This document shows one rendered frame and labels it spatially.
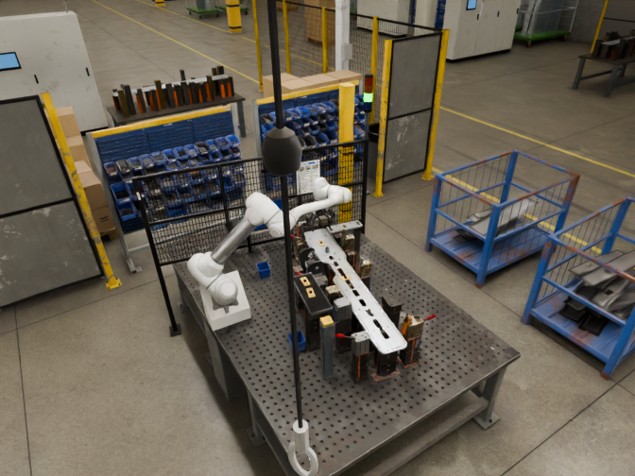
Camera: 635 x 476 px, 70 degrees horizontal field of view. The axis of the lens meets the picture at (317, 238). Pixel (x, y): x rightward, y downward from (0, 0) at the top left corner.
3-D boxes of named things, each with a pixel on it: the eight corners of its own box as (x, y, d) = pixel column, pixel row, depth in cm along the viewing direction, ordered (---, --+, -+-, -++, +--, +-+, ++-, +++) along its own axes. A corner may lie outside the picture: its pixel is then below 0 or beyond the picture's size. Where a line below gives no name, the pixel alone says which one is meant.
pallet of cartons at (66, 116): (100, 194, 644) (77, 122, 586) (37, 208, 612) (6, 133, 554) (90, 163, 732) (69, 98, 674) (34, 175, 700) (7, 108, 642)
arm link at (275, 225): (300, 220, 286) (284, 205, 285) (285, 234, 272) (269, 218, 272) (289, 231, 294) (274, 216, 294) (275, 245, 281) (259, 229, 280)
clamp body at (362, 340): (369, 381, 279) (372, 339, 259) (353, 386, 276) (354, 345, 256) (363, 369, 286) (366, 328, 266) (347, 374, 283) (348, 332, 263)
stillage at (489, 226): (498, 220, 563) (515, 148, 510) (555, 251, 505) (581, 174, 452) (424, 250, 513) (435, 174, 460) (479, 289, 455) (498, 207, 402)
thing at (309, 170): (320, 191, 392) (320, 158, 375) (296, 195, 386) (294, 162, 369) (320, 190, 394) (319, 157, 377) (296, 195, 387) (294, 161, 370)
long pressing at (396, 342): (413, 345, 264) (414, 343, 263) (379, 356, 258) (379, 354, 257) (325, 228, 372) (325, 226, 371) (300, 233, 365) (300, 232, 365)
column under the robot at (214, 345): (228, 401, 351) (215, 341, 314) (214, 375, 372) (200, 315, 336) (264, 383, 364) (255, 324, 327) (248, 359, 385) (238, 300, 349)
